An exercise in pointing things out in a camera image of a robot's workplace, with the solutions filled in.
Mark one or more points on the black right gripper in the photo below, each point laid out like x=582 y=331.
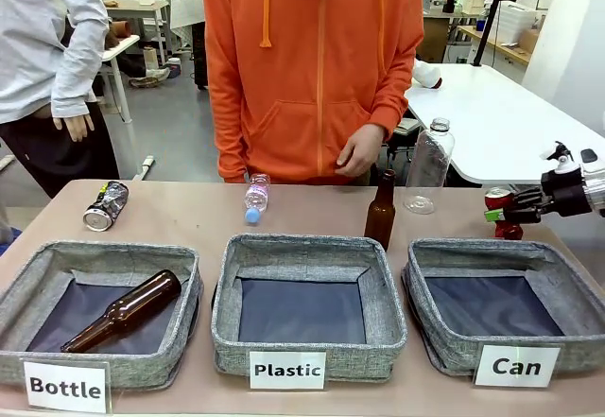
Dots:
x=565 y=192

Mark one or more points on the red drink can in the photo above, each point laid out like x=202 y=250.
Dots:
x=498 y=198

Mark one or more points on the orange-hoodie person's left forearm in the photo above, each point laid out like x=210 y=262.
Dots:
x=399 y=86

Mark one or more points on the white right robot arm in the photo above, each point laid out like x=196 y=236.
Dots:
x=596 y=187

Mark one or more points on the orange-hoodie person's right forearm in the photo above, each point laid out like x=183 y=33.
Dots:
x=227 y=128

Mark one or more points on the grey-shirt person's forearm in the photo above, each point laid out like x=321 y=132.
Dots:
x=78 y=76

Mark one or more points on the grey fabric basket labelled Can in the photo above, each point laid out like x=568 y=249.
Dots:
x=472 y=258

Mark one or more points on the white Can label card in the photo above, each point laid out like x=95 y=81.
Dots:
x=517 y=366

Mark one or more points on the grey fabric basket labelled Plastic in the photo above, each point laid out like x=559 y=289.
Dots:
x=302 y=254

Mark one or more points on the grey fabric basket labelled Bottle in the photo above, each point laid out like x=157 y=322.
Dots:
x=186 y=289

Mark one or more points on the crushed silver black can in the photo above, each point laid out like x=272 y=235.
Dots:
x=108 y=204

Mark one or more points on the orange-hoodie person's left hand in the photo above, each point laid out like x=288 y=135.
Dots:
x=361 y=152

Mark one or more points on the grey-shirt person's hand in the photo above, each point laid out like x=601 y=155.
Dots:
x=75 y=126

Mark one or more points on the large white table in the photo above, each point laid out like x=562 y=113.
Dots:
x=496 y=114

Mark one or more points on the large clear plastic bottle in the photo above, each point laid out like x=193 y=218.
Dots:
x=430 y=161

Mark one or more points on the black chair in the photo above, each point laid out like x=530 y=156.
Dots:
x=402 y=138

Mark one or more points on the brown glass beer bottle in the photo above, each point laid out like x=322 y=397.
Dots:
x=137 y=303
x=380 y=216

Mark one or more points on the wooden workbench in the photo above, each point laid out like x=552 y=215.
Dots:
x=496 y=43

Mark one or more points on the black tripod pole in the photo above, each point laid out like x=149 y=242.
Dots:
x=487 y=29

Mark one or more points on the white stacked storage boxes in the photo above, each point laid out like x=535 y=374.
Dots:
x=517 y=17

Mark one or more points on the person in orange hoodie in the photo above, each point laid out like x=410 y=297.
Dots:
x=302 y=67

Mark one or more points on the small clear blue-capped bottle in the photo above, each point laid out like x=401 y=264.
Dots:
x=257 y=196

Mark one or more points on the white Plastic label card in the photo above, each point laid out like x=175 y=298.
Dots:
x=287 y=370

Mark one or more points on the pair of sneakers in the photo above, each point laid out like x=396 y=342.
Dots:
x=150 y=76

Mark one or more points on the small white side table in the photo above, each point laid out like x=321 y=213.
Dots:
x=120 y=47

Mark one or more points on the cluttered white work table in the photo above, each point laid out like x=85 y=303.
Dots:
x=137 y=8

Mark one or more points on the brown clay pot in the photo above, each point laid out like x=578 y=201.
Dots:
x=120 y=30

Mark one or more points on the white Bottle label card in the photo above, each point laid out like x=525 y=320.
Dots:
x=66 y=386

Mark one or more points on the person in grey shirt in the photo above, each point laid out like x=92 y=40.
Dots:
x=33 y=48

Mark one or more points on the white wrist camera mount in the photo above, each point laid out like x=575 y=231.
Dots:
x=562 y=164

